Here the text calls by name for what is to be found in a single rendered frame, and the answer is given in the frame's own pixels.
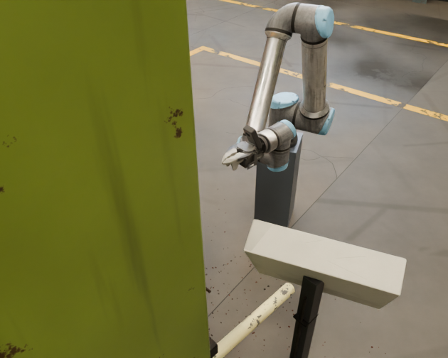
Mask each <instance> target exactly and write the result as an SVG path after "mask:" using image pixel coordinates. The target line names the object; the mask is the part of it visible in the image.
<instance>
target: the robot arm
mask: <svg viewBox="0 0 448 358"><path fill-rule="evenodd" d="M333 29H334V12H333V10H332V9H331V8H330V7H327V6H323V5H313V4H301V3H299V2H294V3H290V4H287V5H285V6H283V7H282V8H280V9H279V10H278V11H277V12H275V13H274V14H273V16H272V17H271V18H270V20H269V21H268V22H267V25H266V28H265V35H266V36H267V40H266V43H265V49H264V52H263V55H262V60H261V64H260V69H259V72H258V76H257V81H256V84H255V90H254V93H253V96H252V101H251V105H250V110H249V114H248V117H247V122H246V125H245V127H244V128H243V130H244V132H243V135H242V136H240V137H239V138H238V141H237V143H236V144H235V145H233V146H231V147H230V148H229V149H228V150H227V151H226V153H225V155H224V156H223V159H222V164H223V165H225V164H226V166H229V165H230V164H231V166H232V169H233V170H237V168H238V165H241V166H242V167H244V168H247V169H248V170H249V169H250V168H252V167H253V166H256V165H257V162H260V163H263V164H266V165H267V168H268V169H269V170H270V171H273V172H280V171H283V170H285V169H286V168H287V166H288V162H289V150H290V148H291V147H293V146H295V145H296V144H297V141H298V136H297V132H296V129H298V130H302V131H307V132H310V133H313V134H318V135H326V134H327V133H328V131H329V129H330V126H331V123H332V121H333V118H334V113H335V109H334V108H331V107H329V102H328V101H327V100H326V72H327V50H328V38H329V37H330V36H331V34H332V31H333ZM293 33H298V34H300V38H301V41H302V83H303V101H299V97H298V95H297V94H295V93H292V92H280V93H278V94H275V95H274V96H273V94H274V89H275V86H276V83H277V78H278V74H279V69H280V66H281V63H282V58H283V55H284V50H285V47H286V44H287V41H288V40H290V39H291V38H292V34H293ZM269 112H270V115H269V127H268V128H266V129H265V126H266V123H267V118H268V114H269ZM252 164H254V165H253V166H251V165H252ZM250 166H251V167H250Z"/></svg>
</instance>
